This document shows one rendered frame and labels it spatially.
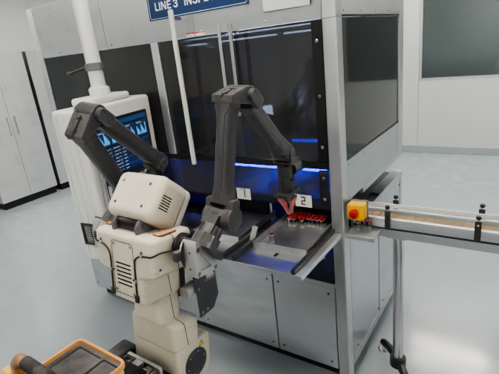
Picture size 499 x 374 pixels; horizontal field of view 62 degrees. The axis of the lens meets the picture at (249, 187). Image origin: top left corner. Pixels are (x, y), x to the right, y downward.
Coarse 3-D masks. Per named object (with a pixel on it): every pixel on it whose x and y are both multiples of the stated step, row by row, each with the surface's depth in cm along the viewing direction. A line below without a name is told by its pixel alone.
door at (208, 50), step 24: (168, 48) 210; (192, 48) 202; (216, 48) 195; (168, 72) 216; (192, 72) 207; (216, 72) 199; (168, 96) 221; (192, 96) 212; (192, 120) 217; (216, 120) 209; (240, 120) 201; (240, 144) 205
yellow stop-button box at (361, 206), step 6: (348, 204) 182; (354, 204) 181; (360, 204) 180; (366, 204) 182; (348, 210) 182; (360, 210) 179; (366, 210) 182; (348, 216) 183; (360, 216) 180; (366, 216) 183
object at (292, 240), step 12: (288, 216) 211; (276, 228) 201; (288, 228) 200; (300, 228) 199; (312, 228) 197; (324, 228) 196; (252, 240) 184; (264, 240) 190; (276, 240) 189; (288, 240) 188; (300, 240) 186; (312, 240) 185; (288, 252) 176; (300, 252) 172
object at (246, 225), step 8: (248, 216) 220; (256, 216) 219; (264, 216) 217; (272, 216) 213; (248, 224) 210; (256, 224) 202; (224, 232) 204; (232, 232) 202; (240, 232) 202; (248, 232) 196; (224, 240) 195; (232, 240) 192
